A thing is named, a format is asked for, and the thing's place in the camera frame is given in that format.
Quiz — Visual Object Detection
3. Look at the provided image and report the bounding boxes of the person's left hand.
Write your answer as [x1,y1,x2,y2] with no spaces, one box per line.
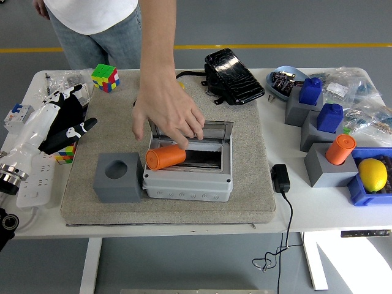
[131,81,206,151]

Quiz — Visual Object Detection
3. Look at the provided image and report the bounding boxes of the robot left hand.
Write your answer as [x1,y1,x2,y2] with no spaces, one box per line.
[5,84,98,173]

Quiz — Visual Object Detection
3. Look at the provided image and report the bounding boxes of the person's right hand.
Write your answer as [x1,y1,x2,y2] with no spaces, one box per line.
[32,0,50,20]

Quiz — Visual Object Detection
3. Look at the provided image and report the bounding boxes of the orange cylinder battery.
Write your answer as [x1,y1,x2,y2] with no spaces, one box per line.
[325,134,357,166]
[145,144,187,171]

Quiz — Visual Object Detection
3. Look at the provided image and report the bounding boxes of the transparent hinged box lid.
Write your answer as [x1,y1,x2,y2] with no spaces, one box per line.
[149,119,234,142]

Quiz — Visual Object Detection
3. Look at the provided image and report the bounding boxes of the grey electrical box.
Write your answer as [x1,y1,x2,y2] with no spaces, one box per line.
[142,136,233,203]

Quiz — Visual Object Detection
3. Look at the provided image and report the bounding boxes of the blue block battery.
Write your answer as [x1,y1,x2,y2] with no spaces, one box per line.
[315,103,344,134]
[298,77,323,107]

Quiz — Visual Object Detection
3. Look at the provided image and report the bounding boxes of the white circuit breaker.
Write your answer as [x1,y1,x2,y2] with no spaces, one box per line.
[3,103,35,135]

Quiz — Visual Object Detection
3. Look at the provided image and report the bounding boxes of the colourful puzzle cube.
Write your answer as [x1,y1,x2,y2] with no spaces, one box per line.
[55,142,77,165]
[91,63,120,94]

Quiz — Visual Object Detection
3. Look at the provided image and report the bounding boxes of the black cloth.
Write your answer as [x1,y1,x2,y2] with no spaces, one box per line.
[50,91,86,138]

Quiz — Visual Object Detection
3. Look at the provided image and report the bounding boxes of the white power strip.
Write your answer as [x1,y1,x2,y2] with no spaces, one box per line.
[15,149,58,209]

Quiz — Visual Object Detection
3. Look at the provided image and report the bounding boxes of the white plug packet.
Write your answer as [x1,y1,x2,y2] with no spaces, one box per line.
[41,83,93,116]

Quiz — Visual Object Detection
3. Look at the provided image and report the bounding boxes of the clear bags of screws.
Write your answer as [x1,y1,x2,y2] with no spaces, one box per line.
[32,69,94,105]

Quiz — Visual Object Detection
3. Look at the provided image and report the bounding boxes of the person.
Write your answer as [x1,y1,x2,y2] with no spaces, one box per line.
[42,0,145,70]

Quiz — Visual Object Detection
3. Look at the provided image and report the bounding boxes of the black glossy pouch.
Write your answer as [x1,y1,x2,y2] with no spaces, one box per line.
[176,48,266,107]

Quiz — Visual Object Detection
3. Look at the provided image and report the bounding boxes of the grey holder block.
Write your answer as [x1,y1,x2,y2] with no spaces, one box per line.
[284,87,325,127]
[304,142,360,189]
[300,110,344,153]
[92,152,145,204]

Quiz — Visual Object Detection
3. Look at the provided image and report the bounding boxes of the grey-brown mat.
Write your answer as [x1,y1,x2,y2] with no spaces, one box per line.
[60,69,276,227]

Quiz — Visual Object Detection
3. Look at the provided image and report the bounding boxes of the light blue bowl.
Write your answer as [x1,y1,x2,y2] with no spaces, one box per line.
[265,66,310,102]

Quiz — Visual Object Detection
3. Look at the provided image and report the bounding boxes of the dark small components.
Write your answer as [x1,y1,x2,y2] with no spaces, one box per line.
[271,70,297,93]

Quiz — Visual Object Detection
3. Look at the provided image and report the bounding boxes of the black power adapter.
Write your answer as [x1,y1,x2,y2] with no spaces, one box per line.
[270,164,291,194]

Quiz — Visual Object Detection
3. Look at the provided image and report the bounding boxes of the white table leg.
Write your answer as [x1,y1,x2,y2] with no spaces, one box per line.
[78,237,104,294]
[301,232,329,291]

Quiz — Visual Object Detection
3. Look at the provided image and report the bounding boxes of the clear bags of components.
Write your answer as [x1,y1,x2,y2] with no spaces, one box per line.
[309,67,392,135]

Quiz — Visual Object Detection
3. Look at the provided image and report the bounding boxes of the blue plastic bin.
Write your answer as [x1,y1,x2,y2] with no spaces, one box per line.
[347,146,392,208]

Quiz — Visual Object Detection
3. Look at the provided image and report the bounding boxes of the yellow lemon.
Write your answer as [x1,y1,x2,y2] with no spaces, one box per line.
[357,158,388,194]

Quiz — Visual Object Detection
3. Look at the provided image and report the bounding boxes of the black table control panel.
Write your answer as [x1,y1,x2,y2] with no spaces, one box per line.
[340,228,392,238]

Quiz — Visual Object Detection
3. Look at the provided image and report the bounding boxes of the white power strip cord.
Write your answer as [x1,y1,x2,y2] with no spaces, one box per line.
[13,206,42,232]

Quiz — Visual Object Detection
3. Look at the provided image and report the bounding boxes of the black adapter cord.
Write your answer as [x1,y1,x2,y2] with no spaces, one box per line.
[252,191,304,294]

